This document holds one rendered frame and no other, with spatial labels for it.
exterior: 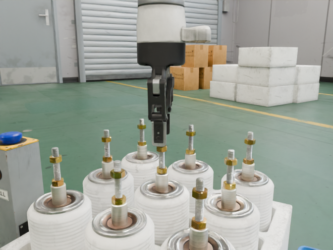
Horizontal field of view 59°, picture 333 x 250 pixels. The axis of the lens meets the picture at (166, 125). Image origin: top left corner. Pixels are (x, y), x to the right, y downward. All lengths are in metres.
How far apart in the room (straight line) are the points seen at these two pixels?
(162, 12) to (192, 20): 6.12
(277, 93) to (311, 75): 0.53
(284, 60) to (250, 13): 4.18
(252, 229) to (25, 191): 0.42
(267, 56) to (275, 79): 0.23
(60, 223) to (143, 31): 0.30
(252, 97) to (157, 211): 2.59
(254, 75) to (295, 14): 3.54
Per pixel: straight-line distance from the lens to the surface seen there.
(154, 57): 0.44
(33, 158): 0.64
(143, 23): 0.45
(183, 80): 4.02
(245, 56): 3.07
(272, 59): 2.90
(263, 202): 0.57
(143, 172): 0.64
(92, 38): 5.51
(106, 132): 0.56
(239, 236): 0.46
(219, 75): 3.36
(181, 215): 0.51
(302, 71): 3.27
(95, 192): 0.56
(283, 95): 3.09
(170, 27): 0.44
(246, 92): 3.06
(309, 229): 0.97
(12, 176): 0.62
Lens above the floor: 0.48
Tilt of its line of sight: 13 degrees down
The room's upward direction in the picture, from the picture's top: straight up
